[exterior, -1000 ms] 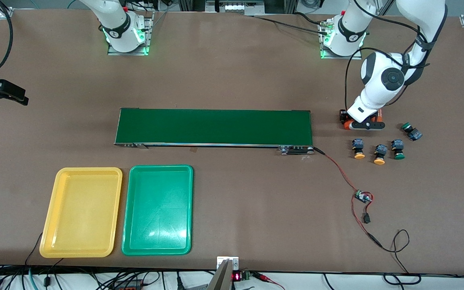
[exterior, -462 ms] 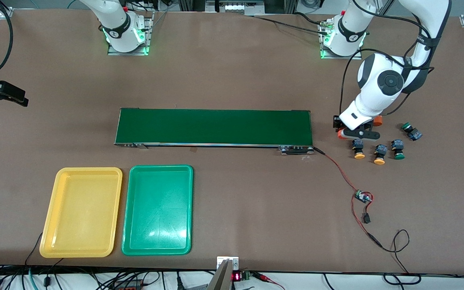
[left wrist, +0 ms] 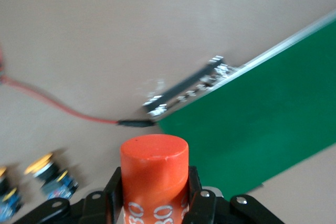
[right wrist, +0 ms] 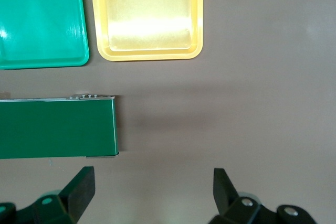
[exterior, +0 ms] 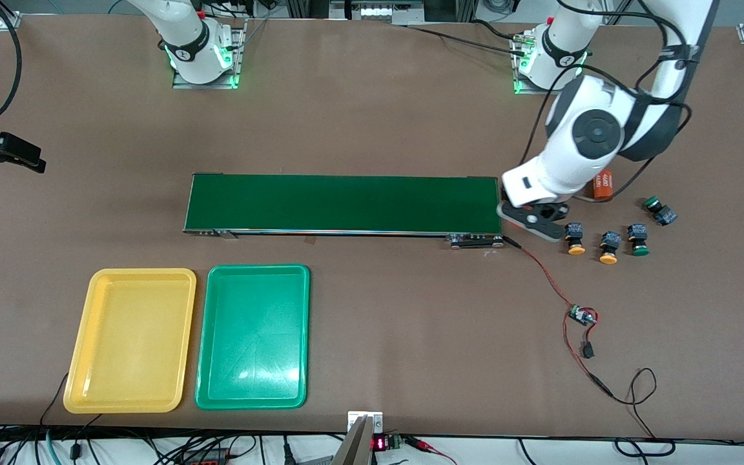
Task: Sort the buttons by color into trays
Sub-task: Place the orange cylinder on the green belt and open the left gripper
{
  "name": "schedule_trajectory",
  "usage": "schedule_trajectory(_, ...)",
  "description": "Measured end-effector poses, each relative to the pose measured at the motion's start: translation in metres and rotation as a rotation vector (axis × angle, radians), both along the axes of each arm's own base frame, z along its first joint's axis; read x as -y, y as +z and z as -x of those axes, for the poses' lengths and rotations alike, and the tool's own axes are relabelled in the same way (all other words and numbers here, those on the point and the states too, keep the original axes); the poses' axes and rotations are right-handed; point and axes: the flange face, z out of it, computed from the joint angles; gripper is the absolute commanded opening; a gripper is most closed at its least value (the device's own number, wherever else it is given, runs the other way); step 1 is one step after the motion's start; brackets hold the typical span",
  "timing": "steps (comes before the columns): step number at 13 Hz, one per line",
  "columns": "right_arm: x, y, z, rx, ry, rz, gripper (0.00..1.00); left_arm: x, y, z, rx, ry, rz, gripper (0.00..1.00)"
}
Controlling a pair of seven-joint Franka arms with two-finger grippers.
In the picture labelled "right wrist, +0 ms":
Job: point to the brown tape piece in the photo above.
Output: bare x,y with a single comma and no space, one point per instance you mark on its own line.
4,95

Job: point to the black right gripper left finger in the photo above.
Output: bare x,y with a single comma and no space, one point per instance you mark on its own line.
76,195

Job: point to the green belt conveyor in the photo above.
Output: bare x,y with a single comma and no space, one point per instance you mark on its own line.
57,129

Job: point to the yellow plastic tray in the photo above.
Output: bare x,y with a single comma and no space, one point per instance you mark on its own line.
147,3

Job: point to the green plastic tray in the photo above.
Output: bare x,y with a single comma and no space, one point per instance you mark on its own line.
39,19

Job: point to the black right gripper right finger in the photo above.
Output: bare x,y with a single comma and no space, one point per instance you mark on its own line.
225,197

